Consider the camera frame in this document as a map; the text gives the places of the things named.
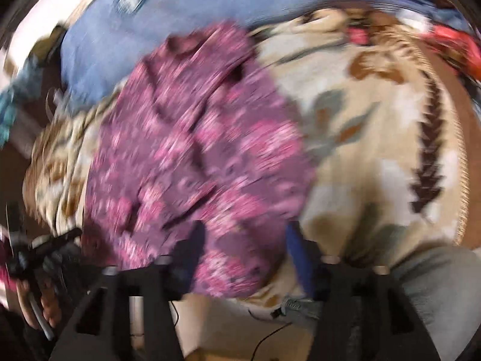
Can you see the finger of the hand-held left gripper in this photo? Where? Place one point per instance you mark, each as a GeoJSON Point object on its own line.
{"type": "Point", "coordinates": [60, 238]}

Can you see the purple floral pillow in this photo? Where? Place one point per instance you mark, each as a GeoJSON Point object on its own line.
{"type": "Point", "coordinates": [195, 150]}

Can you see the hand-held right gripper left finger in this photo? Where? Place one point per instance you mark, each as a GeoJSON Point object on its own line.
{"type": "Point", "coordinates": [191, 261]}

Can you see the person's left hand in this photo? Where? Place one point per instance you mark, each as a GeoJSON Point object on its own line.
{"type": "Point", "coordinates": [49, 308]}

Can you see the small red label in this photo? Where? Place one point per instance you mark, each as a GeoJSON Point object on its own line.
{"type": "Point", "coordinates": [357, 35]}

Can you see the teal cloth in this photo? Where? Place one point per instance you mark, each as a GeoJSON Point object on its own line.
{"type": "Point", "coordinates": [9, 109]}

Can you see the person's grey trouser leg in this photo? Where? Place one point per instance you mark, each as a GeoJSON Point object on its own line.
{"type": "Point", "coordinates": [443, 289]}

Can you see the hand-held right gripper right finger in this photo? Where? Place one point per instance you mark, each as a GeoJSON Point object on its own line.
{"type": "Point", "coordinates": [297, 259]}

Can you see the beige leaf-print blanket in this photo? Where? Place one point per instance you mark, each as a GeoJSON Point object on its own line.
{"type": "Point", "coordinates": [375, 158]}

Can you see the red patterned packet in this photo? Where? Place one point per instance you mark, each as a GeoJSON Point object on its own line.
{"type": "Point", "coordinates": [453, 45]}

